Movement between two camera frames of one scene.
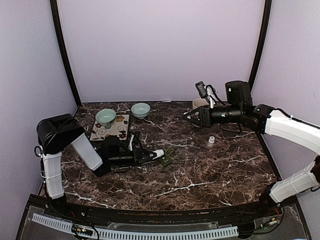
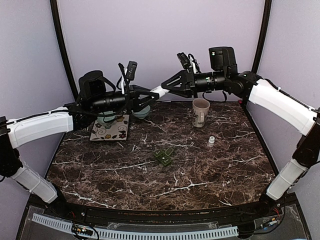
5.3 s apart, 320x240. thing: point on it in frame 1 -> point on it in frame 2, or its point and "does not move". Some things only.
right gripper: (205, 116) -> (185, 82)
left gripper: (138, 155) -> (133, 92)
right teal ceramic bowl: (140, 110) does not move
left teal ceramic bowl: (106, 117) does not move
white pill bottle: (211, 141) does not move
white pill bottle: (159, 153) -> (160, 90)
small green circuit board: (82, 230) does not move
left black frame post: (58, 27) does not move
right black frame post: (262, 41) does not move
